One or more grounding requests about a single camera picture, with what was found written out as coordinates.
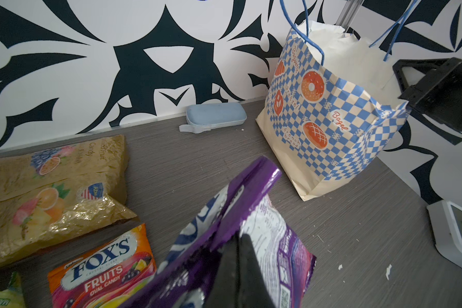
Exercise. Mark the white digital timer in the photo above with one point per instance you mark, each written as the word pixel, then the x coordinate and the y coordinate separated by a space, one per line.
pixel 446 224

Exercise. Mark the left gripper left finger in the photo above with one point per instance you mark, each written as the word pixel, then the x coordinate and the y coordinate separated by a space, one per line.
pixel 226 283

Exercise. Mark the blue glasses case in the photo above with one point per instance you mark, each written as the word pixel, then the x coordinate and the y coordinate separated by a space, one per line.
pixel 207 117

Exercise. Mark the purple snack bag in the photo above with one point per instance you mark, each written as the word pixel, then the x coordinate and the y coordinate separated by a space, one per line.
pixel 186 276

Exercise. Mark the blue checkered paper bag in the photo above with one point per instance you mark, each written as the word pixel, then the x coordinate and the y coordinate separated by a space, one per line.
pixel 333 104

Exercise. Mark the gold snack bag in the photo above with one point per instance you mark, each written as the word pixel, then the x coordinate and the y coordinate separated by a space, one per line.
pixel 55 195

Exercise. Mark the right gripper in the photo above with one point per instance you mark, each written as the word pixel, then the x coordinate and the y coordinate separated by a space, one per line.
pixel 432 87

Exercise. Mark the pink fruit candy bag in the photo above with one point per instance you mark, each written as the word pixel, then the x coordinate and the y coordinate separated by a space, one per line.
pixel 106 276

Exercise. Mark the green yellow snack packet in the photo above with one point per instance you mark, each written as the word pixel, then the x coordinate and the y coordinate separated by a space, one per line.
pixel 12 296

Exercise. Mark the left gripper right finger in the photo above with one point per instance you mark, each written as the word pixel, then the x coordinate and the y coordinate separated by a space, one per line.
pixel 252 290

